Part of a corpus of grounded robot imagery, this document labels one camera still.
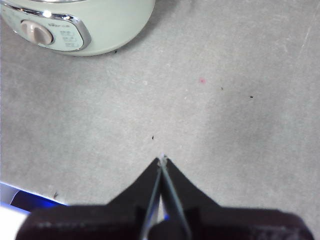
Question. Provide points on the sage green electric pot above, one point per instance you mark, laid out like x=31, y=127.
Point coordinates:
x=112, y=25

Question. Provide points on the white blue-edged platform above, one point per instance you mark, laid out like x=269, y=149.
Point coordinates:
x=7, y=217

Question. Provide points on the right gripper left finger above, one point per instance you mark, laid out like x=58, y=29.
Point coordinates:
x=100, y=222

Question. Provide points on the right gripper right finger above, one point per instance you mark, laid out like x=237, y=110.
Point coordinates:
x=225, y=225

